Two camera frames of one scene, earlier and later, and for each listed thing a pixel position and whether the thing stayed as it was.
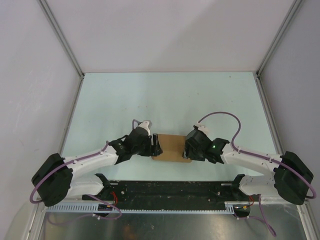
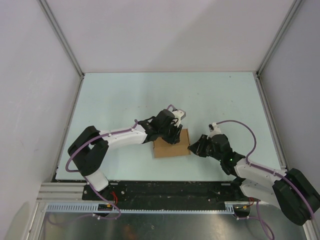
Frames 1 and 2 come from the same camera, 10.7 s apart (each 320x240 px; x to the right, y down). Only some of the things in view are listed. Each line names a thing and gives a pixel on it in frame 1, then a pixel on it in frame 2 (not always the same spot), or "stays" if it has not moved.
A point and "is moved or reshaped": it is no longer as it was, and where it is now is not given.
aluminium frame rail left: (62, 36) stays
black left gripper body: (145, 149) to (170, 134)
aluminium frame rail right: (281, 31) stays
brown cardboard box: (173, 147) is moved or reshaped
